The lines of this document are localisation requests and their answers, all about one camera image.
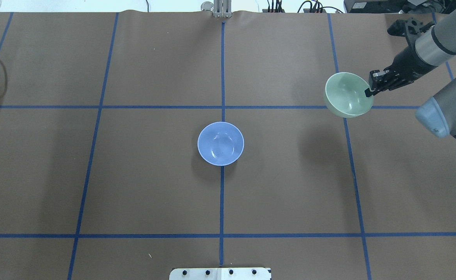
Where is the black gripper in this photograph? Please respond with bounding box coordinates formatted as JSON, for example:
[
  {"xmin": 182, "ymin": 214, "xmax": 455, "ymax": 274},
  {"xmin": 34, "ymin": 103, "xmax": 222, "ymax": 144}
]
[{"xmin": 365, "ymin": 47, "xmax": 436, "ymax": 98}]

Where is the green bowl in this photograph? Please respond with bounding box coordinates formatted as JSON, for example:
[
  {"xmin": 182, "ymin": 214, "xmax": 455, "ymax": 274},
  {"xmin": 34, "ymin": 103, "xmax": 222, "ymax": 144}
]
[{"xmin": 323, "ymin": 72, "xmax": 374, "ymax": 118}]

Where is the blue bowl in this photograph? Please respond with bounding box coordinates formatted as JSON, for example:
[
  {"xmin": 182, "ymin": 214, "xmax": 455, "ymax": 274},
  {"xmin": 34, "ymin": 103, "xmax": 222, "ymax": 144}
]
[{"xmin": 196, "ymin": 122, "xmax": 245, "ymax": 166}]

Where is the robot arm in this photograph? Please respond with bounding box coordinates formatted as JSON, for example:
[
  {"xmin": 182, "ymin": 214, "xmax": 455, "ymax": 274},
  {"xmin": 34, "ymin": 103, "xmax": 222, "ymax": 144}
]
[{"xmin": 365, "ymin": 9, "xmax": 456, "ymax": 140}]

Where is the black monitor base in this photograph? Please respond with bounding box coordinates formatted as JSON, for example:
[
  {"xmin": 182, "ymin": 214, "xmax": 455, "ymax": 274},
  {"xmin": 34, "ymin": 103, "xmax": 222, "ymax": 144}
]
[{"xmin": 343, "ymin": 0, "xmax": 456, "ymax": 14}]

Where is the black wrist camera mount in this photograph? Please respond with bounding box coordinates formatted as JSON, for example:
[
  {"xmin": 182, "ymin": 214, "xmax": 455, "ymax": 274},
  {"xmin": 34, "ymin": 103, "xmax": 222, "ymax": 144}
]
[{"xmin": 388, "ymin": 17, "xmax": 435, "ymax": 46}]

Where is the aluminium frame post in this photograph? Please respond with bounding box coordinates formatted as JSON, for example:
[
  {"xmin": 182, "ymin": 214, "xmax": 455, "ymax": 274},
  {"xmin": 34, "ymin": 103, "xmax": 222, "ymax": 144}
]
[{"xmin": 212, "ymin": 0, "xmax": 233, "ymax": 18}]

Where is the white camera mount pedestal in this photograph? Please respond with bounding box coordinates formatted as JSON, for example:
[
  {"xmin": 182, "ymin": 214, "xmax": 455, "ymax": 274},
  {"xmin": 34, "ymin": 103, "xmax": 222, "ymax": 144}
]
[{"xmin": 169, "ymin": 267, "xmax": 272, "ymax": 280}]

